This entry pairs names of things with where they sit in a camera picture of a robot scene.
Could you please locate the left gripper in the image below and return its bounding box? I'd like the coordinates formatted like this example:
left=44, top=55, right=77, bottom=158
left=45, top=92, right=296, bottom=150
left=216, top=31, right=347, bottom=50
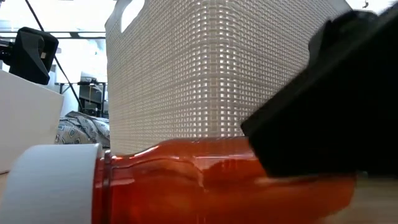
left=0, top=26, right=60, bottom=85

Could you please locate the grey patterned cloth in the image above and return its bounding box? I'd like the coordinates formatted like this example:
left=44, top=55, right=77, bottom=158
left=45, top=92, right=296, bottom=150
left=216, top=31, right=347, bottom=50
left=55, top=110, right=111, bottom=149

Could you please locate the red bottle white cap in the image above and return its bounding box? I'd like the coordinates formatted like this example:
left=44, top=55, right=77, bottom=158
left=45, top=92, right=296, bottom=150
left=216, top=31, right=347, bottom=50
left=0, top=136, right=358, bottom=224

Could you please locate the small white plastic bin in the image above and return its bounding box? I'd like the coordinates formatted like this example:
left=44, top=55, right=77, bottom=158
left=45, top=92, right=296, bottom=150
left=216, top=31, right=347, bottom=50
left=0, top=68, right=65, bottom=174

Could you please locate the large white woven basket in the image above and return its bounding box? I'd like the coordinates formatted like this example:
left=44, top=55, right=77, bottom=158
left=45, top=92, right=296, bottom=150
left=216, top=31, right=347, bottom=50
left=104, top=0, right=354, bottom=156

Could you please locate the thin black diagonal rod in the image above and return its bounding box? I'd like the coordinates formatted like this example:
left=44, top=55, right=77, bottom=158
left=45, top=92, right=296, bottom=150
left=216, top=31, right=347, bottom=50
left=24, top=0, right=84, bottom=111

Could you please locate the black desk with equipment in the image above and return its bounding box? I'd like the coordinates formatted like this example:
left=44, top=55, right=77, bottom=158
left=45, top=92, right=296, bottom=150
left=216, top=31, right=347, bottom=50
left=55, top=80, right=108, bottom=118

